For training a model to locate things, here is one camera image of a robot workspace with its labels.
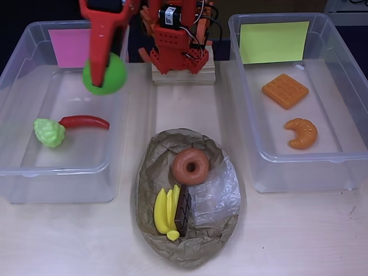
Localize green toy apple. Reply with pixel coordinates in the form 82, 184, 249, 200
82, 52, 128, 96

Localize red toy chili pepper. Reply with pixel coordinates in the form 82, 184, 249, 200
59, 114, 111, 131

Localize light green toy grapes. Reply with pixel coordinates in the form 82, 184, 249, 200
33, 117, 66, 149

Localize orange toy waffle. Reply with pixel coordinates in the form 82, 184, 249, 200
261, 73, 310, 110

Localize brown toy chocolate bar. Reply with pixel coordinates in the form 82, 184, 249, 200
174, 185, 193, 238

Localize orange toy croissant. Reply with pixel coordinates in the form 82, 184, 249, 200
283, 117, 319, 150

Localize pink sticky note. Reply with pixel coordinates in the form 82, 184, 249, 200
48, 28, 94, 68

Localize clear plastic bin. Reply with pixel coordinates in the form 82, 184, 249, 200
0, 19, 130, 204
229, 13, 368, 193

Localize yellow sticky note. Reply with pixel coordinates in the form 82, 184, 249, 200
240, 21, 311, 64

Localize orange printed clamp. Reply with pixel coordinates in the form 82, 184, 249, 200
137, 7, 158, 63

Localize wooden base block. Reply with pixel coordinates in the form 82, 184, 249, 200
151, 45, 216, 86

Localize brown toy donut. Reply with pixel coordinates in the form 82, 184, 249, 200
171, 148, 210, 185

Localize yellow toy bananas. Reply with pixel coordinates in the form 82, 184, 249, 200
154, 183, 181, 242

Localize clear plastic bag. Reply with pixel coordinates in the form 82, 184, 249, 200
188, 156, 241, 228

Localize crumpled brown paper bag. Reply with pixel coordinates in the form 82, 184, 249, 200
134, 128, 242, 270

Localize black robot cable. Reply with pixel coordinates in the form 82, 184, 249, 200
206, 19, 224, 44

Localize white furniture frame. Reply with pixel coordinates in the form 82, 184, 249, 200
324, 0, 368, 14

